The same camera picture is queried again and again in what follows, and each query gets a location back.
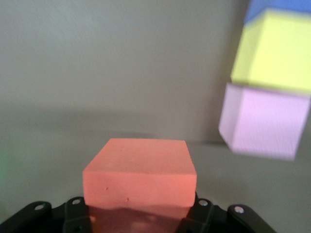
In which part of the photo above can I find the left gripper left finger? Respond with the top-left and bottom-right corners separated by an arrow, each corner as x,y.
0,197 -> 92,233

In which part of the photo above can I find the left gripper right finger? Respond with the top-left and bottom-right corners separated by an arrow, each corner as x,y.
177,193 -> 276,233

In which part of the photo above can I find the orange foam cube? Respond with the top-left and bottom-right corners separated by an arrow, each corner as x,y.
82,138 -> 197,233

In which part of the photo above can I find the pink foam cube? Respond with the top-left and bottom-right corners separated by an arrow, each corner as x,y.
218,82 -> 311,162

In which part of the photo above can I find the yellow foam cube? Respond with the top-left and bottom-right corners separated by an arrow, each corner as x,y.
230,7 -> 311,95

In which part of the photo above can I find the purple foam cube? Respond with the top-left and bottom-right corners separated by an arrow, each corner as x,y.
243,0 -> 311,25

